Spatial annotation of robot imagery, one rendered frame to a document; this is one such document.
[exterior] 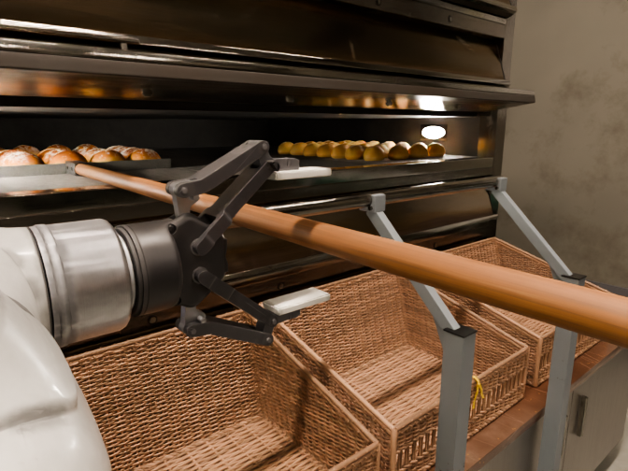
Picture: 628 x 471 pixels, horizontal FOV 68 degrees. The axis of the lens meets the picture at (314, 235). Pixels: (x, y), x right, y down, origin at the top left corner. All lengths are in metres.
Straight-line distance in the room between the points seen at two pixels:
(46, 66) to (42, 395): 0.71
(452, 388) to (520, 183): 3.56
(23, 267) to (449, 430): 0.78
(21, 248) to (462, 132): 1.93
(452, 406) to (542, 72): 3.64
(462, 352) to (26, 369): 0.75
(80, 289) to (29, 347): 0.14
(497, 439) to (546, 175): 3.23
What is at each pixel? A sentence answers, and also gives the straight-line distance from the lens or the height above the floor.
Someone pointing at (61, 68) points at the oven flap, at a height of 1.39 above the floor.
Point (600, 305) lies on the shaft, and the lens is 0.34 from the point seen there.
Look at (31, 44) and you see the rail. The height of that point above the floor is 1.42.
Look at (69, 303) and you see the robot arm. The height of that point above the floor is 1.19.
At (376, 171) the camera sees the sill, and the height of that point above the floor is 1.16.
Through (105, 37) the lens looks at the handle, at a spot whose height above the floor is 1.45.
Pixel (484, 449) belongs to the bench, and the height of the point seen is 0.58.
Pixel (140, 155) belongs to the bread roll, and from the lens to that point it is 1.48.
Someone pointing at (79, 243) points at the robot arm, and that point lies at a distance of 0.36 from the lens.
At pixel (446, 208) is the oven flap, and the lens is 1.81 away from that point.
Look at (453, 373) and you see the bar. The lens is 0.90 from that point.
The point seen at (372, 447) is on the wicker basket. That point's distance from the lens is 0.94.
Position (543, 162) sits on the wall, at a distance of 4.29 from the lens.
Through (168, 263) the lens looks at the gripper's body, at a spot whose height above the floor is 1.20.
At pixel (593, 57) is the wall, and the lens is 4.21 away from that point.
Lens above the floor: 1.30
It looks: 13 degrees down
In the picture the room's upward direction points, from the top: straight up
